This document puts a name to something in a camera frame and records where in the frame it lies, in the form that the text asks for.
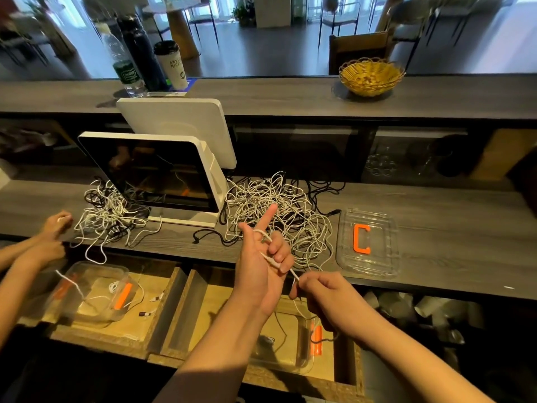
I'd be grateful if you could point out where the person's left hand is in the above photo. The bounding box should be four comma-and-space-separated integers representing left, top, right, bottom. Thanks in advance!
232, 203, 297, 318

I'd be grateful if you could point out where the person's right hand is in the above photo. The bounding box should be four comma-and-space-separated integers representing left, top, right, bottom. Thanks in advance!
289, 270, 379, 338

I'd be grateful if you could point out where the clear container drawer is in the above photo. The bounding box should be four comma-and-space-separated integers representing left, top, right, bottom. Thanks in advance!
252, 310, 325, 374
52, 263, 137, 326

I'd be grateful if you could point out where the person's right forearm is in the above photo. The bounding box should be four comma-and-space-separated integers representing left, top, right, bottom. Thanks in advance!
352, 310, 496, 403

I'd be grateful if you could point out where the another person's forearm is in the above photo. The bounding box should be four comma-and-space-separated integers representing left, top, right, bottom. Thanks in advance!
0, 235, 39, 269
0, 264, 45, 349

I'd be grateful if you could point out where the wooden drawer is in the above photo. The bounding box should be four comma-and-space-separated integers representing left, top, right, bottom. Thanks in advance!
148, 266, 369, 400
21, 251, 181, 359

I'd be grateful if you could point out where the pile of white containers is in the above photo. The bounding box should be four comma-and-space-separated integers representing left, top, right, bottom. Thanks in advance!
362, 289, 488, 348

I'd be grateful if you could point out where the white touchscreen monitor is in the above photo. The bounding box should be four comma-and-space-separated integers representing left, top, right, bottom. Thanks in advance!
77, 132, 229, 229

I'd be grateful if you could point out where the white customer display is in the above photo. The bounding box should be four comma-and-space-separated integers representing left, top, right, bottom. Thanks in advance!
116, 98, 238, 170

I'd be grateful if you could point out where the grey wooden bar counter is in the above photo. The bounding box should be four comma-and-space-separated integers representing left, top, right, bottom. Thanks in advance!
0, 75, 537, 121

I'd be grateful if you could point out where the blue white notebook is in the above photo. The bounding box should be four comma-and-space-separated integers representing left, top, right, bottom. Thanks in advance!
172, 78, 199, 96

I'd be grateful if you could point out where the white paper coffee cup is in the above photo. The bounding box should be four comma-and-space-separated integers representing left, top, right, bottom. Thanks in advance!
153, 40, 191, 91

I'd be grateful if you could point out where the yellow woven basket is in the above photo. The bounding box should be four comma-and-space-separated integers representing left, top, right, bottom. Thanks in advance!
338, 58, 406, 99

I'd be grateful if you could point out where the flat cardboard sheet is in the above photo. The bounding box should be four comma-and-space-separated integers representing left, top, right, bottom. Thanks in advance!
470, 130, 537, 183

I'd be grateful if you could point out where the clear plastic water bottle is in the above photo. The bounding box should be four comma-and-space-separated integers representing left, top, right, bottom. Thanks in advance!
99, 22, 148, 97

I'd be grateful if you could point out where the brown wooden chair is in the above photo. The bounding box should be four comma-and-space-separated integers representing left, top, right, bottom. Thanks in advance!
329, 31, 394, 76

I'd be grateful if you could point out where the black thermos bottle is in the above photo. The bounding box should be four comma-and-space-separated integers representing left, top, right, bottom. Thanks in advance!
117, 16, 173, 93

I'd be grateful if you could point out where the green potted plant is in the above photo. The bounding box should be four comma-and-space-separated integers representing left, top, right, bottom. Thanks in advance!
232, 2, 257, 29

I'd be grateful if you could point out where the black metal chair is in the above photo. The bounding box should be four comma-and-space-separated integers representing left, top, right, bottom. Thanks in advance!
388, 0, 433, 72
319, 0, 362, 47
189, 0, 221, 43

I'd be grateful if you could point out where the round wooden table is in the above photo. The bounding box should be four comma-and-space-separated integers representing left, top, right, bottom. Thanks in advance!
143, 0, 202, 59

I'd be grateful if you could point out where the black cable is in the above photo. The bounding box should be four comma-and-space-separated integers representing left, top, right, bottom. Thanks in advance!
193, 226, 240, 247

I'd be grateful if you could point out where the clear lid orange handle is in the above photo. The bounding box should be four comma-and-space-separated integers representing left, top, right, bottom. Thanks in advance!
336, 207, 402, 278

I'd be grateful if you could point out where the bundle of black cables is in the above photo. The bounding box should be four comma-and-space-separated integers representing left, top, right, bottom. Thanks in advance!
306, 179, 345, 219

